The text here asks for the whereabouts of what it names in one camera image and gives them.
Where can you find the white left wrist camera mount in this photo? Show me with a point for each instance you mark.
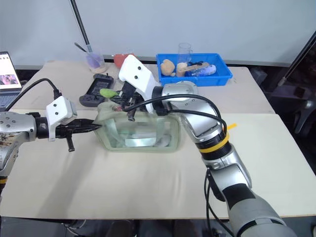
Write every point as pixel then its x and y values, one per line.
pixel 59 108

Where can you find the white purple plush toy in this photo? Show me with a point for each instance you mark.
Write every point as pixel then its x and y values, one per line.
pixel 207 70

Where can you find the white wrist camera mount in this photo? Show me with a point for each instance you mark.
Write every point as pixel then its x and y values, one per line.
pixel 138 74
pixel 59 108

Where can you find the black tripod leg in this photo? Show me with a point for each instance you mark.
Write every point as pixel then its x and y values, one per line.
pixel 300 56

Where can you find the beige wooden toy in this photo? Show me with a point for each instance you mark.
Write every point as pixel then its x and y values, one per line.
pixel 182 69

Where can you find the black gooseneck pole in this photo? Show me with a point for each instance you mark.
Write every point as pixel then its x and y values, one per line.
pixel 80 23

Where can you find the brown plush toy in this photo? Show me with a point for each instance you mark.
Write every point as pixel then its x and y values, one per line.
pixel 167 67

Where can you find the green clear zip pouch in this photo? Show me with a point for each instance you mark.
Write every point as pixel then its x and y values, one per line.
pixel 140 133

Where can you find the open laptop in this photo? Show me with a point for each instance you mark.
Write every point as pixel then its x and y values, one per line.
pixel 8 71

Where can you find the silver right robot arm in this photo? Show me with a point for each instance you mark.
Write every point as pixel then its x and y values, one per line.
pixel 205 113

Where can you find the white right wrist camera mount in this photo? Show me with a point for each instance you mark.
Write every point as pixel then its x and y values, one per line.
pixel 138 74

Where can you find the clear glass measuring cup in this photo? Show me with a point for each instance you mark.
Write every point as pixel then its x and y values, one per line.
pixel 185 53

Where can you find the clear beaker with purple liquid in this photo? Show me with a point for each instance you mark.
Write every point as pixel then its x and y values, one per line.
pixel 95 60

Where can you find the blue plastic bin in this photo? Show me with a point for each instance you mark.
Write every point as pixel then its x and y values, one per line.
pixel 222 71

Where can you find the wooden stick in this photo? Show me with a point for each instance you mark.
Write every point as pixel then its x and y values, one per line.
pixel 198 66

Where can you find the red round object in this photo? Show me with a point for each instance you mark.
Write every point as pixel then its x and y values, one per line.
pixel 119 60

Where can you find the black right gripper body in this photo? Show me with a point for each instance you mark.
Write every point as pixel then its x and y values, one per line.
pixel 130 96

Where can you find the white packet inside pouch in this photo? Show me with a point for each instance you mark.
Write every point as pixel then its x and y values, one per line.
pixel 140 142

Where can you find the black handheld game controller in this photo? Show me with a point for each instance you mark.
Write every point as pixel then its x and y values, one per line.
pixel 97 89

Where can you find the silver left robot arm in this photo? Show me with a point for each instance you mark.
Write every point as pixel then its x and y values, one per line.
pixel 14 126

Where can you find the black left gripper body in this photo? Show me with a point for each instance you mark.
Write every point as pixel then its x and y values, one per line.
pixel 70 130

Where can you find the black pen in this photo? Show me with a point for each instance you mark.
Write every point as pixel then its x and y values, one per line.
pixel 81 47

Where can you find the round wooden coaster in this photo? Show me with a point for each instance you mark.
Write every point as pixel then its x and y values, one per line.
pixel 101 70

